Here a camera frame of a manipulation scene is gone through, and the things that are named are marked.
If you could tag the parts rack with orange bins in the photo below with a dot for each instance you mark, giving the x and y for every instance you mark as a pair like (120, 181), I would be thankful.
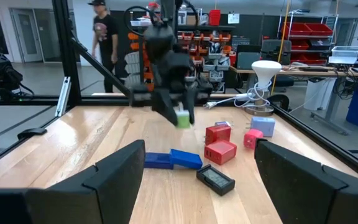
(197, 37)

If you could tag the green cube wall charger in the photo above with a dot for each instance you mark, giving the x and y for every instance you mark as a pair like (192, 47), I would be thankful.
(182, 119)

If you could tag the wooden workbench desk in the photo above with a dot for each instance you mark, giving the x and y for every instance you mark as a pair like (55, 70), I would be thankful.
(322, 73)

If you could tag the light blue wall charger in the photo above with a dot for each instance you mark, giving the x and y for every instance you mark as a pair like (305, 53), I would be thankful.
(263, 126)

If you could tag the small pink-red cube charger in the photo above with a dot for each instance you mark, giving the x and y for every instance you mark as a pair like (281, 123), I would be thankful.
(253, 139)

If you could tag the black office chair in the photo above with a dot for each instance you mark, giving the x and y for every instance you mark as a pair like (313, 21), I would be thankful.
(275, 49)

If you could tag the white mushroom table lamp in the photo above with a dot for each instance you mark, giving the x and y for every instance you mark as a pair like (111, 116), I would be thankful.
(265, 70)

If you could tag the dark blue rimmed box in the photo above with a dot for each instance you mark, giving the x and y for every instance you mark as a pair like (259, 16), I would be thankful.
(158, 160)

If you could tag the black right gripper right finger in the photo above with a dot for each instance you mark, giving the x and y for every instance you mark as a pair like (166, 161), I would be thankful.
(322, 199)

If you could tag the silver aluminium bracket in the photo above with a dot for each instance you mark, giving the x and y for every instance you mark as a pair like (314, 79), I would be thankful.
(62, 96)

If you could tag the small silver purple charger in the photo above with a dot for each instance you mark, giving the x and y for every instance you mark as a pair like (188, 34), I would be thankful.
(222, 123)

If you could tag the red plastic bin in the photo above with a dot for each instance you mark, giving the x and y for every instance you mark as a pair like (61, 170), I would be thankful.
(214, 17)

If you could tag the glass double door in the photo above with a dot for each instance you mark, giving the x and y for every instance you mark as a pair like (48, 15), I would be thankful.
(30, 34)

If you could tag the grey equipment box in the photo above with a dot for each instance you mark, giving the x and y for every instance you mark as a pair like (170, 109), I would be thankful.
(247, 59)

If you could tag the red USB wall charger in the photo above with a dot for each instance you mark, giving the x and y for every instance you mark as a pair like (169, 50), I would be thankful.
(217, 134)
(221, 152)

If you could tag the clear plastic storage tub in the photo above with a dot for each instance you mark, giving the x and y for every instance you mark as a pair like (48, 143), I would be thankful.
(345, 54)

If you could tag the black aluminium table frame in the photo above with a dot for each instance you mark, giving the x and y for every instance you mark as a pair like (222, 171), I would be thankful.
(65, 46)

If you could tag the black device with LCD screen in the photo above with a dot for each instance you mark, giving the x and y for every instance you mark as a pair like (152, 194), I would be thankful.
(215, 180)

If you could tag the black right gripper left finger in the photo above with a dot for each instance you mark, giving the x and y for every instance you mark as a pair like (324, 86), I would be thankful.
(73, 199)

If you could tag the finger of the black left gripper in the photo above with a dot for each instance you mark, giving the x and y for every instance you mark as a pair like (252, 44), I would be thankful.
(191, 102)
(165, 105)

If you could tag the white paper sign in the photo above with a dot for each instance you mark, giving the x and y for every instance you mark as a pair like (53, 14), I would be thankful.
(233, 18)

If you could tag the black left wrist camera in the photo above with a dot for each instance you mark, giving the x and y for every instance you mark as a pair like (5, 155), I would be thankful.
(158, 40)

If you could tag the person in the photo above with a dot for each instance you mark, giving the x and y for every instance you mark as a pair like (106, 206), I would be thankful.
(104, 31)

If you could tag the white waste bin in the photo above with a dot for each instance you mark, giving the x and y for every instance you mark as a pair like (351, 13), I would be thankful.
(317, 93)

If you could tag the metal shelf with red bins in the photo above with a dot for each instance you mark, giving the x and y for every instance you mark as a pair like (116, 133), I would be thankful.
(303, 29)

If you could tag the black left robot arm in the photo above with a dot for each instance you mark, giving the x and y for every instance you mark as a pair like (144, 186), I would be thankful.
(169, 11)

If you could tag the black edge clamp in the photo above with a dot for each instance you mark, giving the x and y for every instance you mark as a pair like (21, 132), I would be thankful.
(31, 133)

